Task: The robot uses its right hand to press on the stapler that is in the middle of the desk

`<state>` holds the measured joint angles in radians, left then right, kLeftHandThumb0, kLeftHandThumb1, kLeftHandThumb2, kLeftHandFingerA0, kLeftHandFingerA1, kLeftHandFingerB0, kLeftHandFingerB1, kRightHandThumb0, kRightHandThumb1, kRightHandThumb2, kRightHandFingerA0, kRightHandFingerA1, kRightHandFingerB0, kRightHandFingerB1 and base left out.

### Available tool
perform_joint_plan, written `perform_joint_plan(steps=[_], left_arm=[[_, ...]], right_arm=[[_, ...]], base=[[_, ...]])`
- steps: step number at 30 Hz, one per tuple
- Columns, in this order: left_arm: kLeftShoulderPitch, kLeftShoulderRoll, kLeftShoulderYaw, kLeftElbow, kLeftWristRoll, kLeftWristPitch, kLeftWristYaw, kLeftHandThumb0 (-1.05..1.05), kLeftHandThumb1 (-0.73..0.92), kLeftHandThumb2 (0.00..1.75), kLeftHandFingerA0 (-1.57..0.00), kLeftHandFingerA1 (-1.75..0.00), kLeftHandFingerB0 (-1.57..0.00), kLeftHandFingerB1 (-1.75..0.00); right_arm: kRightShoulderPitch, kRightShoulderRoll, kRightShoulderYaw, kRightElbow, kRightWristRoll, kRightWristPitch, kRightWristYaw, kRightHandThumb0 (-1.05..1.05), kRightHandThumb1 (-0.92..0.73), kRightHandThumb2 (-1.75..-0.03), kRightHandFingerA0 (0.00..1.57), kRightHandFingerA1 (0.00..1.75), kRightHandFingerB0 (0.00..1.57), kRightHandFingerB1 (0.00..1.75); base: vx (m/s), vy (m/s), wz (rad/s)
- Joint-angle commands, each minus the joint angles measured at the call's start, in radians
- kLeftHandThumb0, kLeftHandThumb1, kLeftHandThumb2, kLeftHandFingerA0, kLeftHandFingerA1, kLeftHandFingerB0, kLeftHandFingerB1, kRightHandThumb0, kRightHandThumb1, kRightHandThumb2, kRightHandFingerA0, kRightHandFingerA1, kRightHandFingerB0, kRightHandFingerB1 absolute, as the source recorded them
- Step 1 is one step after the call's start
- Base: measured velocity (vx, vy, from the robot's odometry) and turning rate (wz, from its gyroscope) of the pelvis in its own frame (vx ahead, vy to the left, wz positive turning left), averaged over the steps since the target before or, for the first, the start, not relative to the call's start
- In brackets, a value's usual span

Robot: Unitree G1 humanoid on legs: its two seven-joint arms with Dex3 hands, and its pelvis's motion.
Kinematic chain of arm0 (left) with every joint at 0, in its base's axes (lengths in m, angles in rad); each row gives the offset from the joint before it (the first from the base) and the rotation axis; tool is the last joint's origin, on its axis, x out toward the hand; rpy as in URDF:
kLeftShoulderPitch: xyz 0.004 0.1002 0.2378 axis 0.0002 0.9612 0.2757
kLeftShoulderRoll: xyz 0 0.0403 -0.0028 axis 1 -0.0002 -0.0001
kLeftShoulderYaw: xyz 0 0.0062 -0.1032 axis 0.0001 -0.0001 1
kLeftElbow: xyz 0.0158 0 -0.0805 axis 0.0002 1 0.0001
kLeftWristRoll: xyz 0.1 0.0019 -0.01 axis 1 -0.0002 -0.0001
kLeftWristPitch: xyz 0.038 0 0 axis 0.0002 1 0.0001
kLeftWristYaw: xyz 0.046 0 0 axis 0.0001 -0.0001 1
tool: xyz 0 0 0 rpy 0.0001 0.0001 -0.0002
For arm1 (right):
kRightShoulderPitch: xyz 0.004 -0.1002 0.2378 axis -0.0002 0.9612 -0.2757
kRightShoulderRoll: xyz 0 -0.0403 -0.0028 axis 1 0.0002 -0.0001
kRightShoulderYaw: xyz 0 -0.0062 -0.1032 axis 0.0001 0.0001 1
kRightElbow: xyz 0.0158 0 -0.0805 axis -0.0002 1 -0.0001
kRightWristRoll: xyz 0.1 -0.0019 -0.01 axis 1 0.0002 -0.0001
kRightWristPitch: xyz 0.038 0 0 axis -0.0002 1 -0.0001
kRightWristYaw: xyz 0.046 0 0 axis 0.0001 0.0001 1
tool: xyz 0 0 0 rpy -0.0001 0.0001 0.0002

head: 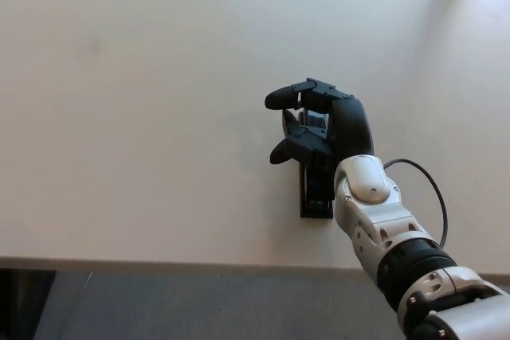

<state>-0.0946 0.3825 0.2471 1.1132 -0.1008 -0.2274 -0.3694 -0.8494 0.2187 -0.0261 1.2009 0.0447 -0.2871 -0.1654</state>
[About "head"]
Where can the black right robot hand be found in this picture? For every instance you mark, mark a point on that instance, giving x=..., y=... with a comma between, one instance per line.
x=350, y=125

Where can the black desk stapler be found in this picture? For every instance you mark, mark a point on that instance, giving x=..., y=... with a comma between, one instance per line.
x=316, y=196

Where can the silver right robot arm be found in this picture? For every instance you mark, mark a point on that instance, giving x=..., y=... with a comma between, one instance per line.
x=382, y=212

